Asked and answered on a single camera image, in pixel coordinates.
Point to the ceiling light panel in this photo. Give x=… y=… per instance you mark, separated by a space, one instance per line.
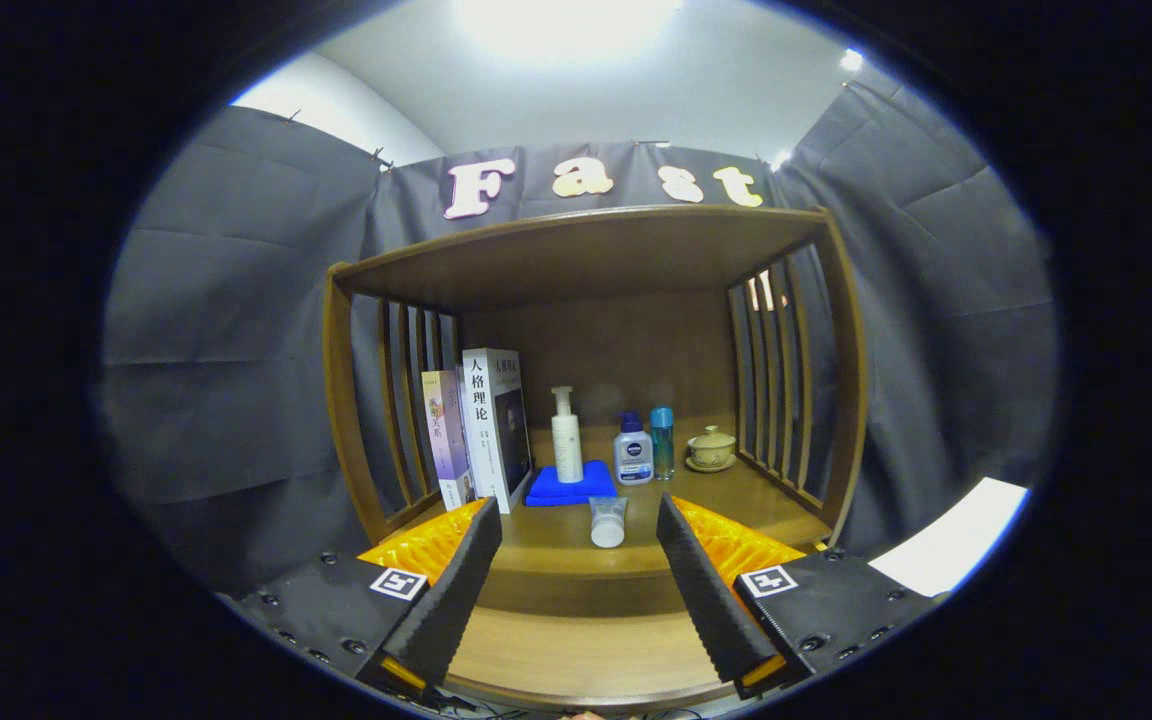
x=566 y=20

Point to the white cleanser tube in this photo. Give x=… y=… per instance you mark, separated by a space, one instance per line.
x=608 y=525

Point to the blue folded cloth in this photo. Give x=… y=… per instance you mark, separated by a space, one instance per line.
x=556 y=492

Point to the wooden drawer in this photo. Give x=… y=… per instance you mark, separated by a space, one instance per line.
x=586 y=650

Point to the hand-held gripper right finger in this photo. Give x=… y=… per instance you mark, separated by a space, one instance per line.
x=706 y=600

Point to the white lotion bottle blue cap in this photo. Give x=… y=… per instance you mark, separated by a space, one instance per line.
x=633 y=458

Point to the teal bottle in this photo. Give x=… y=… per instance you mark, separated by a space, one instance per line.
x=662 y=445

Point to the purple book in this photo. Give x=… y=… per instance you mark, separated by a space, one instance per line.
x=448 y=440

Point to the thick white book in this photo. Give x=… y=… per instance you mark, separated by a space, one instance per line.
x=481 y=430

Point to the wooden cabinet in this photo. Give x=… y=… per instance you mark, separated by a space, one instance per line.
x=616 y=350

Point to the ceramic lidded teacup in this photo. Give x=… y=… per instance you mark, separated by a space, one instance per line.
x=711 y=450

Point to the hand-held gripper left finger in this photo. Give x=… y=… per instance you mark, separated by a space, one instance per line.
x=451 y=600

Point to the wooden countertop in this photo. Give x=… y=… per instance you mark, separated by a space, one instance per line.
x=556 y=545

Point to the white pump bottle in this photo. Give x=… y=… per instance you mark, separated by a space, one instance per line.
x=567 y=445

